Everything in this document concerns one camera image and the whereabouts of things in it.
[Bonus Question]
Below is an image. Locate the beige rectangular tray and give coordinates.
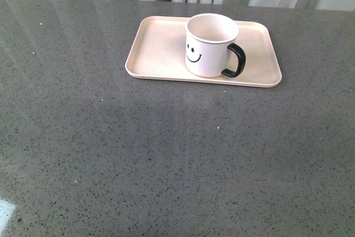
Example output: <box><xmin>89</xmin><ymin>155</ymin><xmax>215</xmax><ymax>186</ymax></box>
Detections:
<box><xmin>125</xmin><ymin>16</ymin><xmax>282</xmax><ymax>88</ymax></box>

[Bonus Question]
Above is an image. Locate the white smiley mug black handle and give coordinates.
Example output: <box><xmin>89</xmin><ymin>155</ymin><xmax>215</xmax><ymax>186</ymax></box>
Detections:
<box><xmin>185</xmin><ymin>13</ymin><xmax>246</xmax><ymax>78</ymax></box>

